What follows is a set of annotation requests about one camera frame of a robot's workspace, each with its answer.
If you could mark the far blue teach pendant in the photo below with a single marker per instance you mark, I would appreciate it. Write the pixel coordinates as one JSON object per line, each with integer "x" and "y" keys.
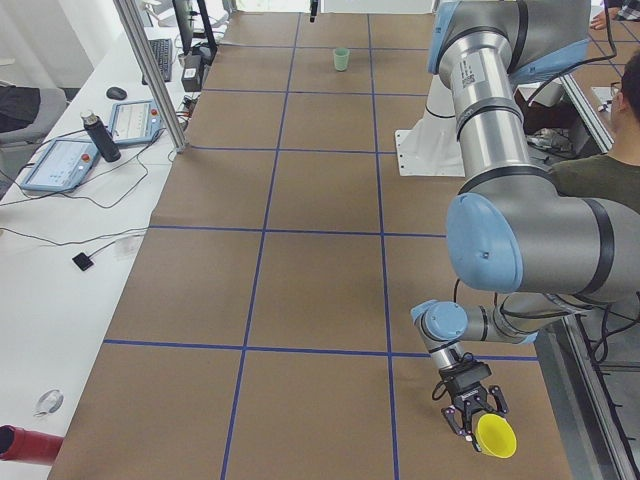
{"x": 134, "y": 122}

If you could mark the black computer mouse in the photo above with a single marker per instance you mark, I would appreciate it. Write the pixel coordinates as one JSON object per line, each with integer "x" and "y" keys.
{"x": 116, "y": 93}

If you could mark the black water bottle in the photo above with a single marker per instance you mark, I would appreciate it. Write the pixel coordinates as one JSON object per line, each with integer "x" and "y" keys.
{"x": 100, "y": 136}

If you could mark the green plastic cup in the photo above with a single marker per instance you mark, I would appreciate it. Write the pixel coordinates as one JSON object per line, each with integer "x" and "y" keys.
{"x": 341, "y": 57}

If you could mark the near blue teach pendant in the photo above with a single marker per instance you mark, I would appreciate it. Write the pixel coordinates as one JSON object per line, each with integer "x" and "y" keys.
{"x": 62, "y": 166}

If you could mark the seated person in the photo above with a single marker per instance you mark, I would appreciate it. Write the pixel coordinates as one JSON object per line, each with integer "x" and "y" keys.
{"x": 615, "y": 174}

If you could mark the white camera mast base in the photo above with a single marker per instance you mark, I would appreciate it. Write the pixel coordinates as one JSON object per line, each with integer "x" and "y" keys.
{"x": 430, "y": 148}

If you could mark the yellow plastic cup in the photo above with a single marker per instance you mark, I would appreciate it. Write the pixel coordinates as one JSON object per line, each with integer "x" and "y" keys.
{"x": 495, "y": 436}

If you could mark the small black square pad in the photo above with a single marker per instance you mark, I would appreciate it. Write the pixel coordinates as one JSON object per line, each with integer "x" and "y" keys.
{"x": 83, "y": 261}

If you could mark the blue teach pendant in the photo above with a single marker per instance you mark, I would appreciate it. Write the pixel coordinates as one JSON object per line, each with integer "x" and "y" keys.
{"x": 134, "y": 122}
{"x": 62, "y": 166}

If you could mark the clear tape roll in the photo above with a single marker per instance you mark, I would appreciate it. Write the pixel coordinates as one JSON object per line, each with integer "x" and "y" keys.
{"x": 48, "y": 403}

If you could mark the black power brick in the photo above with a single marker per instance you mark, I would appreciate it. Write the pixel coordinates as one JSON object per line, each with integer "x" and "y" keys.
{"x": 192, "y": 73}

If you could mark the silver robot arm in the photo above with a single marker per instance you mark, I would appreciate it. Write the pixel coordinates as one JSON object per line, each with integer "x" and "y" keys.
{"x": 508, "y": 230}

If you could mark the black keyboard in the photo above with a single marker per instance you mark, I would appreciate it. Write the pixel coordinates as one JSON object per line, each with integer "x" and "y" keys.
{"x": 162, "y": 50}

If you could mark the aluminium frame post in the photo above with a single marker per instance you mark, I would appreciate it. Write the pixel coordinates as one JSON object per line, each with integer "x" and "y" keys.
{"x": 135, "y": 32}

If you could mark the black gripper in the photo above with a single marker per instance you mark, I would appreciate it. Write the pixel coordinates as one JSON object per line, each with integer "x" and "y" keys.
{"x": 468, "y": 398}

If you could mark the red cylinder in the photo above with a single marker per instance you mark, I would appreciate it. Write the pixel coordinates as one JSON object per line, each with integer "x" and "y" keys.
{"x": 27, "y": 446}

